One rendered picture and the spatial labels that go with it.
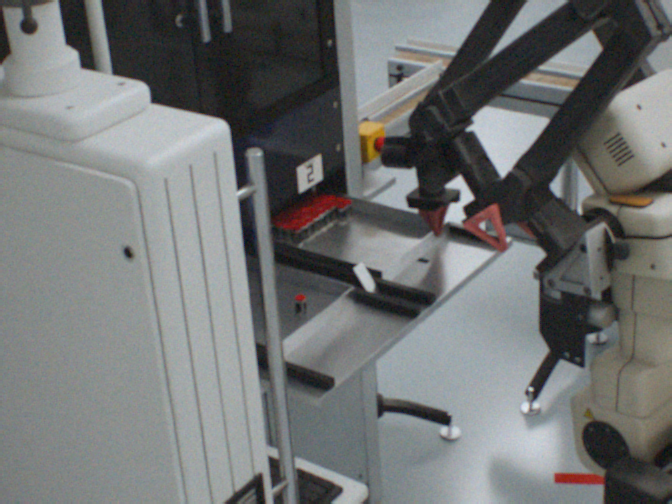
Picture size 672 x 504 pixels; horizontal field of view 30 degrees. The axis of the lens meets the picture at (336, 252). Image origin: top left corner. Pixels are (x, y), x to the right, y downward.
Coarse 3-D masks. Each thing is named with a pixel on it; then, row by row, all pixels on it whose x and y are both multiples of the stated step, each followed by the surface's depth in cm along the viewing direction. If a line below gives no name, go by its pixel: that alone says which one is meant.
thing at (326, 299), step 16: (256, 272) 263; (288, 272) 257; (304, 272) 255; (256, 288) 257; (288, 288) 256; (304, 288) 256; (320, 288) 254; (336, 288) 251; (352, 288) 248; (256, 304) 251; (288, 304) 250; (320, 304) 249; (336, 304) 244; (352, 304) 249; (256, 320) 246; (288, 320) 245; (304, 320) 244; (320, 320) 241; (256, 336) 240; (288, 336) 233; (304, 336) 238; (288, 352) 234
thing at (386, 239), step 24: (336, 192) 287; (360, 216) 283; (384, 216) 281; (408, 216) 277; (312, 240) 274; (336, 240) 273; (360, 240) 273; (384, 240) 272; (408, 240) 271; (432, 240) 267; (336, 264) 260; (384, 264) 262; (408, 264) 261
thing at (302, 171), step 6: (318, 156) 273; (306, 162) 270; (312, 162) 272; (318, 162) 274; (300, 168) 269; (306, 168) 270; (318, 168) 274; (300, 174) 269; (306, 174) 271; (312, 174) 273; (318, 174) 275; (300, 180) 270; (306, 180) 271; (318, 180) 275; (300, 186) 270; (306, 186) 272; (300, 192) 271
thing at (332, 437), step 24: (360, 384) 310; (264, 408) 279; (312, 408) 295; (336, 408) 304; (360, 408) 313; (312, 432) 297; (336, 432) 306; (360, 432) 316; (312, 456) 300; (336, 456) 309; (360, 456) 319; (360, 480) 321
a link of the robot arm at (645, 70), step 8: (608, 24) 232; (616, 24) 231; (600, 32) 233; (608, 32) 232; (600, 40) 233; (608, 40) 232; (648, 64) 231; (640, 72) 230; (648, 72) 230; (656, 72) 232; (632, 80) 231; (640, 80) 230; (624, 88) 233
